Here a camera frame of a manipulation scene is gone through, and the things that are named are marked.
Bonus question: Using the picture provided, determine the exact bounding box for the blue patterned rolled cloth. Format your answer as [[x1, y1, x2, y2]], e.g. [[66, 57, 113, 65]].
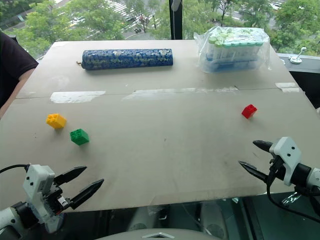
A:
[[76, 48, 174, 71]]

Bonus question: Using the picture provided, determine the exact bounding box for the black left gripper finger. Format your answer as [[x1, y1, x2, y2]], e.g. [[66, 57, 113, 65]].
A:
[[54, 165, 88, 186], [68, 178, 105, 210]]

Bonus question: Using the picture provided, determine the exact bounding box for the black window frame post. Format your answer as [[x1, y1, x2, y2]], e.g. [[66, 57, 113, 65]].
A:
[[168, 0, 183, 41]]

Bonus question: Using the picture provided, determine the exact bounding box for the yellow toy brick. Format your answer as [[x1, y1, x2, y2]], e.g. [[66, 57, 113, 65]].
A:
[[45, 113, 68, 130]]

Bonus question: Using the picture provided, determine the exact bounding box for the grey robot torso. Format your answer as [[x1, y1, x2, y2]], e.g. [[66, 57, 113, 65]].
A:
[[96, 228, 218, 240]]

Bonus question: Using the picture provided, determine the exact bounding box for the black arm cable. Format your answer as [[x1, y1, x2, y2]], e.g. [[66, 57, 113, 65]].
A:
[[265, 167, 320, 224], [0, 163, 31, 174]]

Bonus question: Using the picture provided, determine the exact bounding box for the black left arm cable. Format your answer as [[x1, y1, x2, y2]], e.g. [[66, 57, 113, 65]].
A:
[[0, 163, 31, 174]]

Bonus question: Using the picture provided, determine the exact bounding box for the person in dark shirt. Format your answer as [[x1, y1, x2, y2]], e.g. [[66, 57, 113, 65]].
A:
[[0, 30, 40, 119]]

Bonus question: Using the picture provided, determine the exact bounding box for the green toy brick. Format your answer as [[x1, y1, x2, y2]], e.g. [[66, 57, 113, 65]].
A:
[[69, 128, 90, 146]]

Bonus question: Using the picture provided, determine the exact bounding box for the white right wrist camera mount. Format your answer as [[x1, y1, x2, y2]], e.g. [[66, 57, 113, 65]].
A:
[[269, 136, 303, 187]]

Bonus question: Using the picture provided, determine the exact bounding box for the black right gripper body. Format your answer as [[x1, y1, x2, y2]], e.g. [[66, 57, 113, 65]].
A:
[[265, 152, 287, 186]]

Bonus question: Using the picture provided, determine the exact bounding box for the red toy brick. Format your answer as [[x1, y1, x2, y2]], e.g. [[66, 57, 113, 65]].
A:
[[241, 103, 259, 120]]

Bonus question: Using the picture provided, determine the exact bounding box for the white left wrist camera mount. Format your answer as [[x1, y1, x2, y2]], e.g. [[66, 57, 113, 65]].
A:
[[22, 164, 65, 234]]

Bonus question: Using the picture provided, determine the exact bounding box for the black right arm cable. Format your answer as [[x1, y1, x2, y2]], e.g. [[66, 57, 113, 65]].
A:
[[265, 167, 320, 224]]

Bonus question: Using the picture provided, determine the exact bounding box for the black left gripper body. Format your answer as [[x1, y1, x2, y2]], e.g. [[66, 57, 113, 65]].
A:
[[43, 181, 74, 218]]

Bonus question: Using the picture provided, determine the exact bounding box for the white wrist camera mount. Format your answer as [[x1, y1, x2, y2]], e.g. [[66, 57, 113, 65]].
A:
[[269, 136, 303, 187], [22, 164, 65, 234]]

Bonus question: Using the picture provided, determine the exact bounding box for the clear bag of test tubes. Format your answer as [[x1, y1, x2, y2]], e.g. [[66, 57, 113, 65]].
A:
[[193, 25, 272, 74]]

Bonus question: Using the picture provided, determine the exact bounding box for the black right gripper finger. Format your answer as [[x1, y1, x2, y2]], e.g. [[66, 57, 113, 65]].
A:
[[252, 140, 274, 154], [238, 160, 269, 184]]

